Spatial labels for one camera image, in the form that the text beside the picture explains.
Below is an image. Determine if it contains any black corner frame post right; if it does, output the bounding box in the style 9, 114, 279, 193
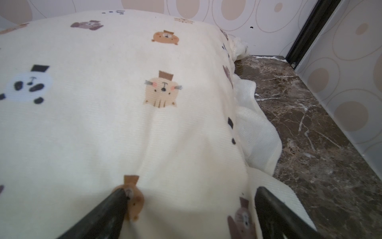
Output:
286, 0, 341, 69

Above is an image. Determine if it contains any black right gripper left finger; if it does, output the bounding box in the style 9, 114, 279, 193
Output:
59, 189, 128, 239

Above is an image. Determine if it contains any cream animal print pillow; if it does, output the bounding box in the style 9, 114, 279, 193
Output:
1, 10, 314, 239

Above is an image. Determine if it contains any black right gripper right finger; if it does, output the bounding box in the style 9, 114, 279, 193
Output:
255, 187, 324, 239

